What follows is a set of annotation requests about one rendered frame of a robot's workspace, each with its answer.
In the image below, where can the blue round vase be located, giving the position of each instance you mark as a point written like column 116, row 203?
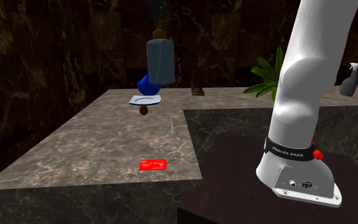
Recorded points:
column 146, row 87

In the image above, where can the red flat card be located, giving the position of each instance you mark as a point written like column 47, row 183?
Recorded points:
column 153, row 164

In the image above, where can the brown boot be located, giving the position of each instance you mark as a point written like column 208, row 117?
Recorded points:
column 197, row 88

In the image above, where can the white plate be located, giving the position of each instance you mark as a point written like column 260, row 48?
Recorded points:
column 144, row 100

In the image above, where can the brown egg-shaped ball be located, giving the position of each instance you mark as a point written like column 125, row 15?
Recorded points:
column 143, row 110

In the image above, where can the dark robot stand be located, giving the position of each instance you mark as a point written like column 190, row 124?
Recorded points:
column 228, row 186

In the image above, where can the grey spray bottle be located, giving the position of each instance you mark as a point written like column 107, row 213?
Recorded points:
column 349, row 85

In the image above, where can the green leafy plant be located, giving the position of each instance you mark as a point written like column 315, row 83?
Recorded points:
column 267, row 79

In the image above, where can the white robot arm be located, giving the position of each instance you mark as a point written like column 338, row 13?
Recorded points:
column 305, row 80

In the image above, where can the grey-blue bottle with gold cap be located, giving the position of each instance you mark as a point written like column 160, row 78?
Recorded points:
column 160, row 62

